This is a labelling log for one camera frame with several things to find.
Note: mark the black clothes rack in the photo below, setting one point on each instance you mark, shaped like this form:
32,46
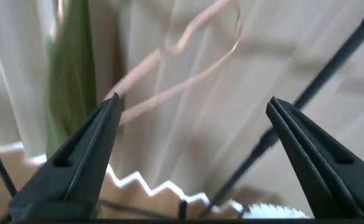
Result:
324,74

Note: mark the white laundry basket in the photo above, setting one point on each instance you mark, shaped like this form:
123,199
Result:
275,212

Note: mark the beige curtain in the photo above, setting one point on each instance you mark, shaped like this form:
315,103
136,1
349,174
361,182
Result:
200,124

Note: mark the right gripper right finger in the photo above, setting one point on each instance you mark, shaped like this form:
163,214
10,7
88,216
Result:
324,174

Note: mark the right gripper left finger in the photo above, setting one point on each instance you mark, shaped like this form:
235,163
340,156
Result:
85,174

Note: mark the green printed shirt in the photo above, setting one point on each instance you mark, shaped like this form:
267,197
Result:
72,77

